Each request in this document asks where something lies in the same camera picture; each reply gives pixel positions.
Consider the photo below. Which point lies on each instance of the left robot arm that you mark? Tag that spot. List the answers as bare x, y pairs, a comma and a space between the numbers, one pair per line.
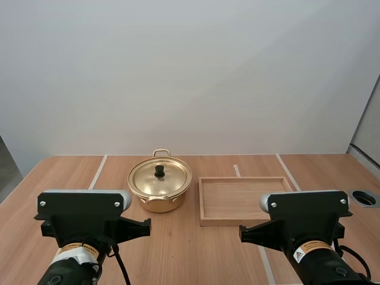
66, 268

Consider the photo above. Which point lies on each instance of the gold lid with black knob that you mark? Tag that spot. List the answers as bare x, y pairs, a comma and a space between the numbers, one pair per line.
148, 181

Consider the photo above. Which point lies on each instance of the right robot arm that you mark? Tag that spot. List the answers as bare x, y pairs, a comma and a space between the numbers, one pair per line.
323, 264

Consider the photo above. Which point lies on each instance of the shallow wooden tray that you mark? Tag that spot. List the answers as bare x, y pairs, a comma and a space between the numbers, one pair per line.
231, 196

